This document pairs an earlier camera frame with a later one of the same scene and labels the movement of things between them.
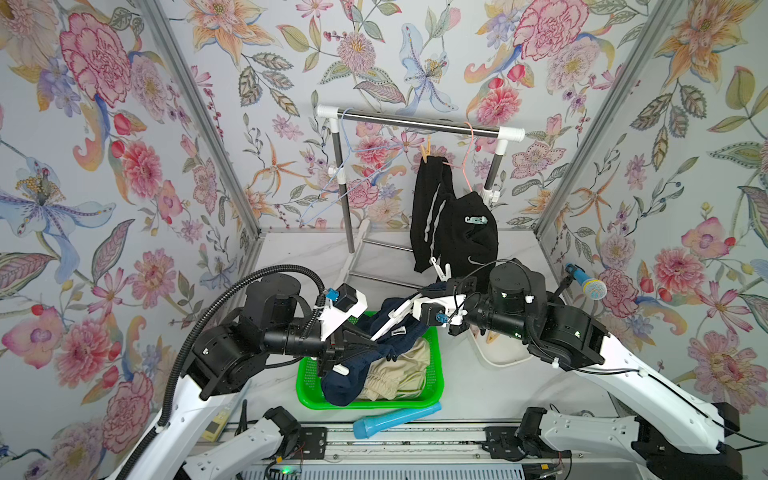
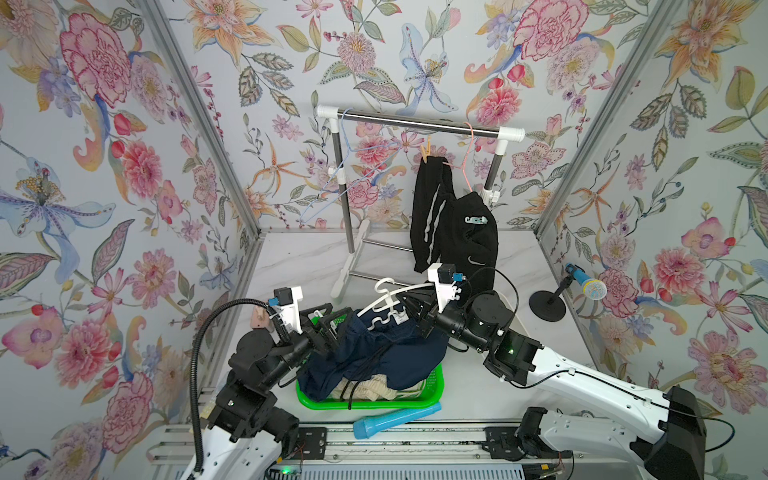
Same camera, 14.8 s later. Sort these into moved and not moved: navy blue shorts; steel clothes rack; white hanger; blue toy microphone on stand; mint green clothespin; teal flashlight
Moved: white hanger; navy blue shorts
Not moved: blue toy microphone on stand; steel clothes rack; teal flashlight; mint green clothespin
